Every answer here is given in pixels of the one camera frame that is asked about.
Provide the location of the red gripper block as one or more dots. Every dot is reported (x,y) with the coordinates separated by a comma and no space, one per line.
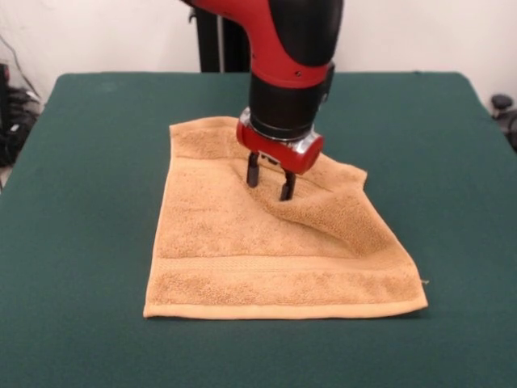
(291,159)

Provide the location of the tan terry towel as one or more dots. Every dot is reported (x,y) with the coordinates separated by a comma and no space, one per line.
(242,242)

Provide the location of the black stand behind table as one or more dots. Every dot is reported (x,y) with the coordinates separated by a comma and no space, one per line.
(210,44)

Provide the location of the dark green table cloth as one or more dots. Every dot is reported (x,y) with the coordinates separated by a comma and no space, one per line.
(81,202)

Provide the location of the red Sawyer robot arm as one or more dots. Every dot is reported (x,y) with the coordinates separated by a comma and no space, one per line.
(291,60)

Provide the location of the dark tripod base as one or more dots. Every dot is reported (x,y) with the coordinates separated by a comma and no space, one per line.
(501,101)
(18,101)

